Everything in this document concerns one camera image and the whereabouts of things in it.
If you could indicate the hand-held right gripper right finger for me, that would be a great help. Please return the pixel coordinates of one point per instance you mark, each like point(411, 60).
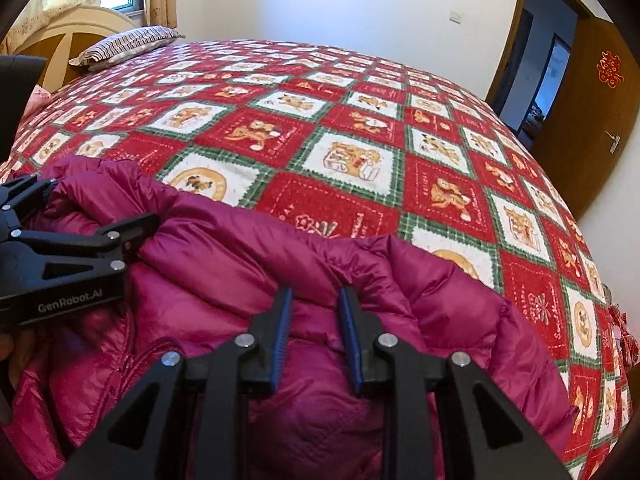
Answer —
point(350, 340)

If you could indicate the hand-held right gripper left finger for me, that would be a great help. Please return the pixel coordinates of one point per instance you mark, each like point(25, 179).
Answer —
point(282, 330)

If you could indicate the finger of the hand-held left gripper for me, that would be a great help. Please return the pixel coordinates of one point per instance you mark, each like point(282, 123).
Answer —
point(100, 245)
point(27, 190)

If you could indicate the magenta quilted down jacket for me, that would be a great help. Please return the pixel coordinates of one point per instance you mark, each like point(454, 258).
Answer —
point(225, 260)

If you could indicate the pink floral folded blanket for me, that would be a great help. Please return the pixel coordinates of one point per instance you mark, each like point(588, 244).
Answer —
point(39, 97)

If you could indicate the cream wooden headboard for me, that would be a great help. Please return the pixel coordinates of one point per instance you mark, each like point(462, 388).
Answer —
point(75, 25)

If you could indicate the striped pillow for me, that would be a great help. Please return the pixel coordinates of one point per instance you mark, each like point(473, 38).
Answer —
point(127, 45)

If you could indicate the red patterned bedspread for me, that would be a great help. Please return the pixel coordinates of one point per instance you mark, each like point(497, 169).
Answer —
point(350, 110)

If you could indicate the pile of patterned cloth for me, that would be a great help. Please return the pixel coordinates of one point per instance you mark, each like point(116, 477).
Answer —
point(622, 335)

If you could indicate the brown wooden door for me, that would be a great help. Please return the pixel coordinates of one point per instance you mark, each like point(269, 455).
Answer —
point(585, 120)

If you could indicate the red paper door decoration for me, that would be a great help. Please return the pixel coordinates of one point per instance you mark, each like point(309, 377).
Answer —
point(610, 67)

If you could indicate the white light switch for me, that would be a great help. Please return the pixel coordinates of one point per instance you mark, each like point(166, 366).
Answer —
point(455, 15)

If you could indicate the dark wooden door frame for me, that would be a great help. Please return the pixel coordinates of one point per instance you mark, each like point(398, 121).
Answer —
point(515, 35)

